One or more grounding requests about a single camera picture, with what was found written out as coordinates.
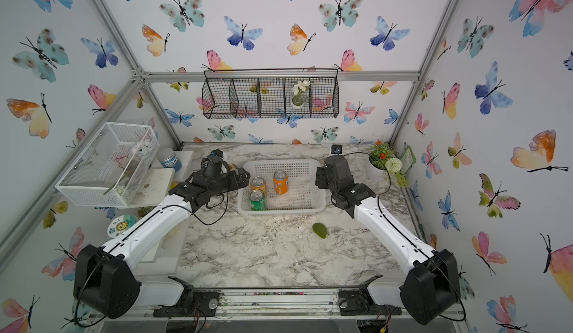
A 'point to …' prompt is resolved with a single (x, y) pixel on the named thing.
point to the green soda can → (257, 200)
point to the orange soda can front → (258, 183)
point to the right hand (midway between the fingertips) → (330, 167)
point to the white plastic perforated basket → (303, 195)
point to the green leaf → (319, 229)
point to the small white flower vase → (298, 99)
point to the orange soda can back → (280, 182)
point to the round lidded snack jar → (118, 224)
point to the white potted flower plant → (383, 164)
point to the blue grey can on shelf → (167, 157)
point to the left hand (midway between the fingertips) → (243, 174)
